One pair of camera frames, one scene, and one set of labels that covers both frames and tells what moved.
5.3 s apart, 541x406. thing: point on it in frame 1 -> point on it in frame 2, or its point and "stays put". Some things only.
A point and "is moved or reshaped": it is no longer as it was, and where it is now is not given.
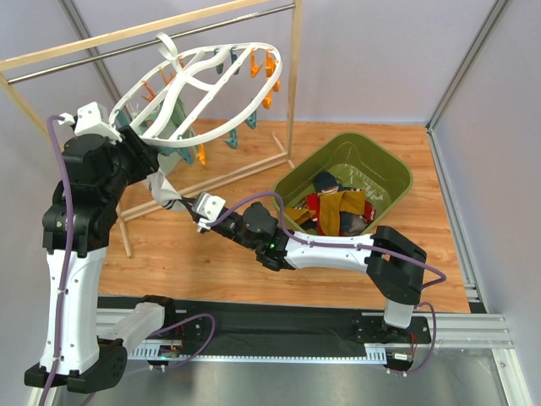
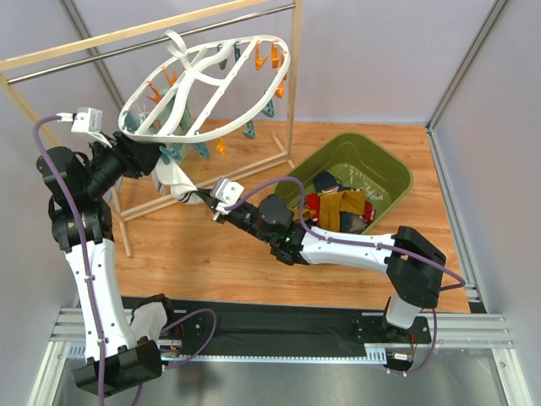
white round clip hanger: (255, 105) is moved or reshaped
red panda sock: (368, 212) stays put
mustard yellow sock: (332, 205) stays put
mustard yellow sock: (299, 215) stays put
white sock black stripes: (161, 189) -> (173, 175)
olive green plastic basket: (357, 163) stays put
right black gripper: (192, 204) -> (215, 202)
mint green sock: (168, 131) -> (185, 120)
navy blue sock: (323, 180) stays put
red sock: (313, 202) stays put
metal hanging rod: (150, 43) stays put
